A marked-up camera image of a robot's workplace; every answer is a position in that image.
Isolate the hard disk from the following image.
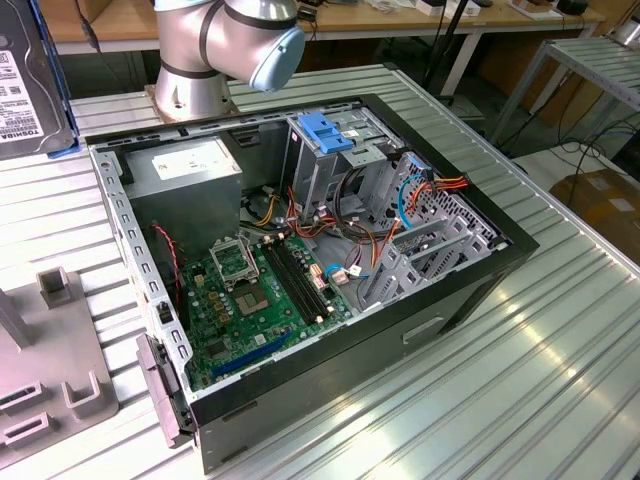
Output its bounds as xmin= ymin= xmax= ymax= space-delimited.
xmin=0 ymin=0 xmax=82 ymax=162

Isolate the perforated metal disk bay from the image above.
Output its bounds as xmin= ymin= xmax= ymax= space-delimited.
xmin=359 ymin=149 xmax=511 ymax=314

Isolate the black RAM slot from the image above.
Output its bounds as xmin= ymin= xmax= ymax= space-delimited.
xmin=262 ymin=239 xmax=321 ymax=325
xmin=274 ymin=237 xmax=335 ymax=317

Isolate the metal drive cage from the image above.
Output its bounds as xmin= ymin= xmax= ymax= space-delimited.
xmin=279 ymin=107 xmax=401 ymax=211

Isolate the metal socket cover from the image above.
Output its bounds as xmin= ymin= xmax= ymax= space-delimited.
xmin=208 ymin=233 xmax=261 ymax=290

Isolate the CPU socket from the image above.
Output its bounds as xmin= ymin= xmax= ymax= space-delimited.
xmin=234 ymin=285 xmax=275 ymax=320

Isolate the blue plastic drive latch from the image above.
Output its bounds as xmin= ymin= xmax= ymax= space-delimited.
xmin=296 ymin=112 xmax=355 ymax=156

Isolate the black open PC case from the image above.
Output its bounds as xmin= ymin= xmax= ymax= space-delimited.
xmin=83 ymin=92 xmax=541 ymax=475

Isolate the green motherboard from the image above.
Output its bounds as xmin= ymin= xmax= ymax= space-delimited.
xmin=177 ymin=232 xmax=354 ymax=391

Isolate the blue expansion slot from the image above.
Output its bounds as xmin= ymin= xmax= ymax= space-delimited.
xmin=212 ymin=329 xmax=294 ymax=380

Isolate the grey power supply box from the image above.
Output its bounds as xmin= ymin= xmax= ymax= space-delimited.
xmin=122 ymin=135 xmax=245 ymax=261

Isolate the long wooden desk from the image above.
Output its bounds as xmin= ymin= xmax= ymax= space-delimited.
xmin=39 ymin=0 xmax=606 ymax=57

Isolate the black tripod stand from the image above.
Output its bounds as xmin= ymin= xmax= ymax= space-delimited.
xmin=422 ymin=0 xmax=476 ymax=106

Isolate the grey parts rack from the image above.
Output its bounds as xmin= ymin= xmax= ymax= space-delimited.
xmin=0 ymin=268 xmax=120 ymax=459

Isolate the brown cardboard box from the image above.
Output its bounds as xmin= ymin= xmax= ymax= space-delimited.
xmin=549 ymin=168 xmax=640 ymax=241

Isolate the metal slat side table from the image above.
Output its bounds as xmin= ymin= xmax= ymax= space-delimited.
xmin=492 ymin=37 xmax=640 ymax=146

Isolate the silver metal cylinder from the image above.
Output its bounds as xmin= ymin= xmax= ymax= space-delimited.
xmin=610 ymin=18 xmax=640 ymax=50

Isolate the mixed colour wire bundle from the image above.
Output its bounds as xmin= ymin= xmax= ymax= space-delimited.
xmin=239 ymin=184 xmax=381 ymax=251

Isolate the blue wire with white plug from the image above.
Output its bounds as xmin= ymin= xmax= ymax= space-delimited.
xmin=323 ymin=263 xmax=362 ymax=286

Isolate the black wire loom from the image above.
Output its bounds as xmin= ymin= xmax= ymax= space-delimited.
xmin=333 ymin=167 xmax=386 ymax=246

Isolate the blue disk data wire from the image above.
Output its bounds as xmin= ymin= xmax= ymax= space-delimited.
xmin=397 ymin=172 xmax=436 ymax=231

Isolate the red orange yellow power wire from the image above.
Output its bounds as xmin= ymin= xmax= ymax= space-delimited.
xmin=369 ymin=172 xmax=471 ymax=274

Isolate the red and black twisted wire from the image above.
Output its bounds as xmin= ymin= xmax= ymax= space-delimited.
xmin=151 ymin=223 xmax=182 ymax=306

